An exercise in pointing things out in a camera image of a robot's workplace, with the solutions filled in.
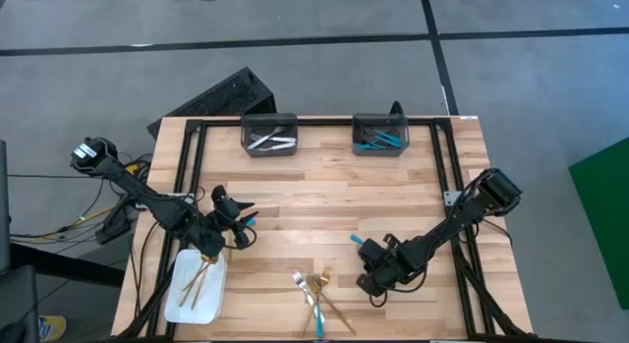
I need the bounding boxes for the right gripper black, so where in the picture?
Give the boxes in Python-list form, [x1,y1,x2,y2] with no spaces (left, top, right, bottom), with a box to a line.
[356,234,412,296]

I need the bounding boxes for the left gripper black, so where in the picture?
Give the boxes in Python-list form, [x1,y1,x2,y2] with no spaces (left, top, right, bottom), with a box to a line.
[211,184,259,251]

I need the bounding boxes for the dark grey plastic bin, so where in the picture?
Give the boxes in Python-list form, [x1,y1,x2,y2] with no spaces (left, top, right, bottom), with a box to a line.
[240,112,300,158]
[352,113,411,158]

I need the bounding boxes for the white rectangular tray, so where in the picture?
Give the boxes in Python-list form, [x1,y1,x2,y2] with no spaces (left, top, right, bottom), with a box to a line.
[163,248,230,326]

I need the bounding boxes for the black floor tape strip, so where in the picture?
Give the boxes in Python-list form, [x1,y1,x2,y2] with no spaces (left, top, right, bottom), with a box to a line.
[0,26,629,57]
[417,0,461,117]

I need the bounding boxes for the green floor panel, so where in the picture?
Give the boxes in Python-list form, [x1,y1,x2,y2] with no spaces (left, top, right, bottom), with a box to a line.
[568,136,629,311]

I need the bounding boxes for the yellow blue bag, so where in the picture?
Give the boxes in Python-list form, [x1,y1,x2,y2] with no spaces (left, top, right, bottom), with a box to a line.
[37,314,68,342]

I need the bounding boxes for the black furniture edge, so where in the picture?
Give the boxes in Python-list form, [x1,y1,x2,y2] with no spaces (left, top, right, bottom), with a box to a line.
[0,139,12,275]

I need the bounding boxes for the black aluminium table frame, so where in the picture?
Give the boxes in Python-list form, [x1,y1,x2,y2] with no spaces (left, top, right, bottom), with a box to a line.
[117,117,535,342]

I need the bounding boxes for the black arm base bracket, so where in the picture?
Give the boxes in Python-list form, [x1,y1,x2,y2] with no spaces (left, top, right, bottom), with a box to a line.
[95,193,139,246]

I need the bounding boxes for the yellow floor cable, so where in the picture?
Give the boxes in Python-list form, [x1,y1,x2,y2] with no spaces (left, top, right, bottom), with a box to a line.
[9,160,143,241]

